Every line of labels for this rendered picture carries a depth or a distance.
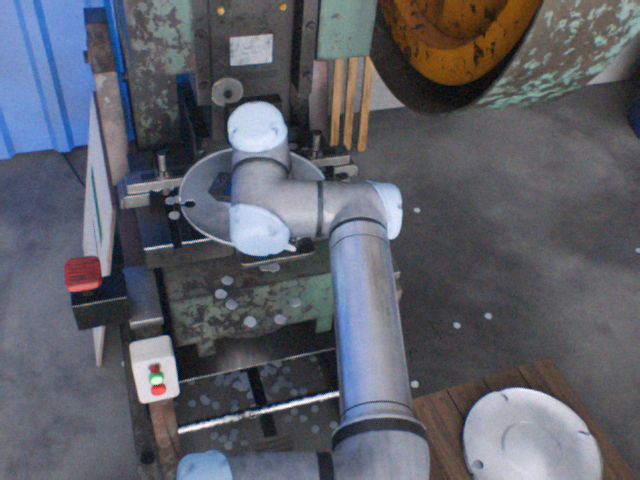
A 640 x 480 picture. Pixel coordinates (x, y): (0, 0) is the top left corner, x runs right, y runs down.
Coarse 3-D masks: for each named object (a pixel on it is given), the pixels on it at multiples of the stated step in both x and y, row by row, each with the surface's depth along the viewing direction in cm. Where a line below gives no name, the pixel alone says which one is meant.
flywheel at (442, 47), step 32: (384, 0) 136; (416, 0) 130; (448, 0) 118; (480, 0) 108; (512, 0) 94; (416, 32) 125; (448, 32) 120; (480, 32) 110; (512, 32) 95; (416, 64) 126; (448, 64) 115; (480, 64) 105
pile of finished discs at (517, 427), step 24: (480, 408) 146; (504, 408) 146; (528, 408) 147; (552, 408) 147; (480, 432) 141; (504, 432) 142; (528, 432) 142; (552, 432) 143; (576, 432) 143; (480, 456) 138; (504, 456) 138; (528, 456) 138; (552, 456) 138; (576, 456) 139; (600, 456) 139
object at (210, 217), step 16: (208, 160) 133; (224, 160) 134; (304, 160) 135; (192, 176) 130; (208, 176) 130; (304, 176) 132; (320, 176) 133; (192, 192) 126; (192, 208) 123; (208, 208) 124; (224, 208) 124; (192, 224) 120; (208, 224) 121; (224, 224) 121; (224, 240) 118
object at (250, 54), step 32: (224, 0) 103; (256, 0) 104; (288, 0) 106; (224, 32) 106; (256, 32) 108; (288, 32) 110; (224, 64) 110; (256, 64) 112; (288, 64) 114; (224, 96) 113; (256, 96) 116; (288, 96) 119; (224, 128) 119; (288, 128) 124
